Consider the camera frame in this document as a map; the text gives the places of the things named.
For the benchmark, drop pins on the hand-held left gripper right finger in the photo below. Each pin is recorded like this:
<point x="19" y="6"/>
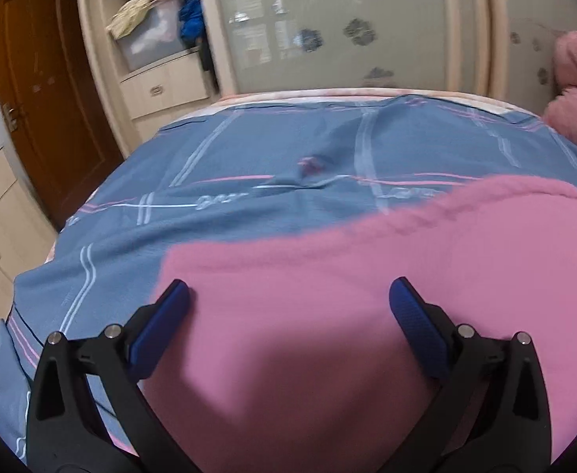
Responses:
<point x="416" y="327"/>

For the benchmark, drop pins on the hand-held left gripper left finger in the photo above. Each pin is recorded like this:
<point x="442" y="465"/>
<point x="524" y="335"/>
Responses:
<point x="163" y="327"/>

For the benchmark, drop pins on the pink and cream hooded jacket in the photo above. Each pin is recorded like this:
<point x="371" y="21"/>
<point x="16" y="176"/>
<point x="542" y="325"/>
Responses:
<point x="342" y="305"/>

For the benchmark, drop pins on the blue striped blanket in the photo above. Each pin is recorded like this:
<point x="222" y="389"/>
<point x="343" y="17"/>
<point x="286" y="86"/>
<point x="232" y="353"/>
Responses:
<point x="219" y="157"/>

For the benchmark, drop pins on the light wooden cabinet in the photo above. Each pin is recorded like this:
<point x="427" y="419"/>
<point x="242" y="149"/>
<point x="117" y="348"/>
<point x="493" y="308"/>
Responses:
<point x="2" y="217"/>

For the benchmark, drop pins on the light wooden wardrobe drawer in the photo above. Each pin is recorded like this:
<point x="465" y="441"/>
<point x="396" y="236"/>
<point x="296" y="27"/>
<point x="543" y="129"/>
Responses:
<point x="170" y="91"/>

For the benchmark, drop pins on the brown wooden door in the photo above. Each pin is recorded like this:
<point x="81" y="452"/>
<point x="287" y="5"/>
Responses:
<point x="57" y="108"/>

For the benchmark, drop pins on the clear plastic storage box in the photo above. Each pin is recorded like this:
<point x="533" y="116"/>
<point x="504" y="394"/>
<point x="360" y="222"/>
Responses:
<point x="150" y="39"/>

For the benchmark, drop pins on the blue garment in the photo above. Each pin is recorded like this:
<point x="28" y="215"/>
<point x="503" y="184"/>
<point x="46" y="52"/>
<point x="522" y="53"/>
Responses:
<point x="192" y="19"/>

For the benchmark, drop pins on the pale yellow cloth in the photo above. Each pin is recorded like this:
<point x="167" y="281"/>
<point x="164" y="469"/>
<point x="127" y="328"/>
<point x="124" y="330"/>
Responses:
<point x="130" y="15"/>

